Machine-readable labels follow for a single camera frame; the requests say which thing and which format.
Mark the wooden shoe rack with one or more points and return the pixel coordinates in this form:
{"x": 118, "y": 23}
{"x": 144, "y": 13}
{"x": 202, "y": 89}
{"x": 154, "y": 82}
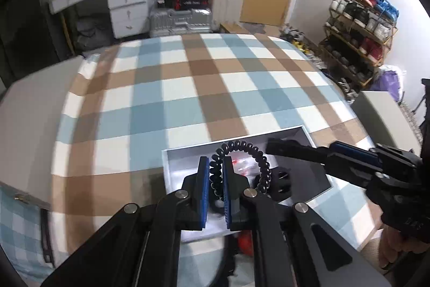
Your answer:
{"x": 386, "y": 51}

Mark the silver suitcase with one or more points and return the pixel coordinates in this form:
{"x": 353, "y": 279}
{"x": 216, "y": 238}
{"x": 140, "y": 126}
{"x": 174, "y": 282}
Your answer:
{"x": 181, "y": 23}

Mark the black hair claw clip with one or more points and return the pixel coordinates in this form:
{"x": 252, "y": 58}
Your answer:
{"x": 280, "y": 182}

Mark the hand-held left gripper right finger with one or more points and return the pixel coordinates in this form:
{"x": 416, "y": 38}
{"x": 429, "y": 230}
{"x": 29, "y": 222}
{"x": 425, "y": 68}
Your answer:
{"x": 227, "y": 193}

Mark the white cardboard box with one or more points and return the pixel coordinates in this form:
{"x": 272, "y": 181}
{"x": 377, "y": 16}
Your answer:
{"x": 305, "y": 177}

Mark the blue plaid cloth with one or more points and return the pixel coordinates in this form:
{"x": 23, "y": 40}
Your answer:
{"x": 20, "y": 240}

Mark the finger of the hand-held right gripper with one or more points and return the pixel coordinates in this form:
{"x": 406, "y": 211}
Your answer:
{"x": 352, "y": 156}
{"x": 292, "y": 149}

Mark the grey storage box with latch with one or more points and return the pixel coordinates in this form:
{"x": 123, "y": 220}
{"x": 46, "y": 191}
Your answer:
{"x": 30, "y": 125}

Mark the person's right hand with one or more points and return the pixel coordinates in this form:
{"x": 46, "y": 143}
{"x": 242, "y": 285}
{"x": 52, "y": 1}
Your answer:
{"x": 393, "y": 246}

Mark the pile of shoes on floor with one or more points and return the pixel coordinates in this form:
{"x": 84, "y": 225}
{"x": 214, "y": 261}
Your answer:
{"x": 299, "y": 38}

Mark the small black box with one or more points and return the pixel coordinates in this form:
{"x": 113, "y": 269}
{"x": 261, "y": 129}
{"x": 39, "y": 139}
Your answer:
{"x": 165, "y": 2}

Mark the black tripod stand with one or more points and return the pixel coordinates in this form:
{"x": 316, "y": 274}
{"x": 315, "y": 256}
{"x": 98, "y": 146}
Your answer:
{"x": 424, "y": 95}

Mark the white vanity desk with drawers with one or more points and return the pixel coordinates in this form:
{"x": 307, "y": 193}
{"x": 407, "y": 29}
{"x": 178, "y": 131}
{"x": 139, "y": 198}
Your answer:
{"x": 127, "y": 4}

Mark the red round tin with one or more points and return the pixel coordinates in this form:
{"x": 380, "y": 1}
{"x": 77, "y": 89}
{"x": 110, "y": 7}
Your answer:
{"x": 245, "y": 241}

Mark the brown cardboard box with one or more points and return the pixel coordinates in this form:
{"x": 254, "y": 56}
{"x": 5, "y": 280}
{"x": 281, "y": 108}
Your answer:
{"x": 235, "y": 28}

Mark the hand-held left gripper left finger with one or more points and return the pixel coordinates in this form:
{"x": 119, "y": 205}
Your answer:
{"x": 203, "y": 193}

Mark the plain grey box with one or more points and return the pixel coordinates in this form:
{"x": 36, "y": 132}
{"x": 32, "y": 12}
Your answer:
{"x": 383, "y": 119}

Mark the grey bag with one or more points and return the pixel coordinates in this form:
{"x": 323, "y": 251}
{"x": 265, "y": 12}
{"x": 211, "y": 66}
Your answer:
{"x": 92, "y": 31}

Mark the plaid tablecloth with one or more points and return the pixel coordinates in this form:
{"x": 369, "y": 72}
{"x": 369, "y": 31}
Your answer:
{"x": 151, "y": 112}

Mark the purple plastic bag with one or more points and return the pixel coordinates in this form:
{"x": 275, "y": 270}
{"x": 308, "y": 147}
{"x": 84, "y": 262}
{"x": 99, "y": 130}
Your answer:
{"x": 389, "y": 83}

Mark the black red shoe box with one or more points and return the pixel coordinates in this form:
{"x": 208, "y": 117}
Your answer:
{"x": 191, "y": 1}

